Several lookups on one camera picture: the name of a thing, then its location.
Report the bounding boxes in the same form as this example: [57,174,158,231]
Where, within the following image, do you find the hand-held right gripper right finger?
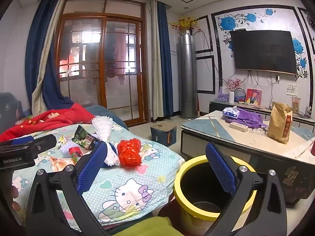
[205,141,288,236]

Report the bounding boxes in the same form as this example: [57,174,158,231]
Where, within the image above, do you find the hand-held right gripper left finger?
[26,141,109,236]

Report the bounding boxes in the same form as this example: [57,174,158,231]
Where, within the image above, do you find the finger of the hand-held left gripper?
[0,134,57,154]

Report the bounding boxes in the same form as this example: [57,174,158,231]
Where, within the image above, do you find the dark green snack wrapper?
[72,125,99,150]

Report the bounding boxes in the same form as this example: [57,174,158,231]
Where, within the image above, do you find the white foam fruit net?
[92,116,119,166]

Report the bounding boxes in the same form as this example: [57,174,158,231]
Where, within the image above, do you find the red plastic bag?
[117,138,142,168]

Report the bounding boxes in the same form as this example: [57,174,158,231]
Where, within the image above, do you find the yellow black bin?
[173,155,258,230]

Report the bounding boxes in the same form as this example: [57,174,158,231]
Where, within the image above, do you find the red floral blanket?
[0,103,96,143]

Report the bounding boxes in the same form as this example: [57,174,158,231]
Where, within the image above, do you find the marble top coffee table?
[180,109,315,208]

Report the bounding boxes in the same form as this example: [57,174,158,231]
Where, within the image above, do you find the white power strip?
[229,122,248,132]

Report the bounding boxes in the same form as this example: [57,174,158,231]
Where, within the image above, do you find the cartoon cat printed blanket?
[0,118,185,231]

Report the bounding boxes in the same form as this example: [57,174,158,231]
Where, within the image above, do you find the white blue tissue pack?
[222,106,240,118]

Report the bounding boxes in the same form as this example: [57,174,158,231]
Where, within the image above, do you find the blue denim cloth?
[85,105,130,131]

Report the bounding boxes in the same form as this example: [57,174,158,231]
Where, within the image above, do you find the purple cloth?
[223,107,267,129]

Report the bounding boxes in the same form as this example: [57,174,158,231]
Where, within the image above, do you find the dark television cabinet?
[209,100,315,128]

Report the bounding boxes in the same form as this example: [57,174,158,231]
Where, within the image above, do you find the blue storage stool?
[150,123,177,147]

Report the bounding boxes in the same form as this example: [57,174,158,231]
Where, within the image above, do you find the white vase red flowers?
[225,78,243,104]

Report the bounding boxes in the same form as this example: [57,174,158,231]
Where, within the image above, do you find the brown paper food bag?
[267,101,293,144]

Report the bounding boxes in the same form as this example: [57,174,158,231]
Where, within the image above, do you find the colourful painting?
[245,88,262,107]

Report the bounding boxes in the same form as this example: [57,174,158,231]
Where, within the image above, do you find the beige curtain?
[32,0,67,116]
[145,0,161,122]

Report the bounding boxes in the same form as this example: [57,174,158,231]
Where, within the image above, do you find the grey tower air conditioner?
[178,29,197,119]

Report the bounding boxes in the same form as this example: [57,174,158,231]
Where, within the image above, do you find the clear snack packet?
[292,96,301,113]

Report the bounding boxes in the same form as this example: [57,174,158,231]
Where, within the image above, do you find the blue curtain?
[157,1,174,118]
[25,0,74,111]

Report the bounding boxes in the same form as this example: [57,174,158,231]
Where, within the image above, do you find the wooden glass sliding door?
[55,0,150,126]

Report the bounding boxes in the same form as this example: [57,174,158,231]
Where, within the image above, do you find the yellow artificial flowers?
[169,16,196,36]

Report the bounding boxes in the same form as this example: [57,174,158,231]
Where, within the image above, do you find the round frame ornament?
[234,88,247,104]

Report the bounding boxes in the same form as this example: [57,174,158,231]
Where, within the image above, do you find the black wall television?
[230,29,298,75]

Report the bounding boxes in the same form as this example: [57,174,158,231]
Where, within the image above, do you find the black wall clock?
[306,12,315,33]

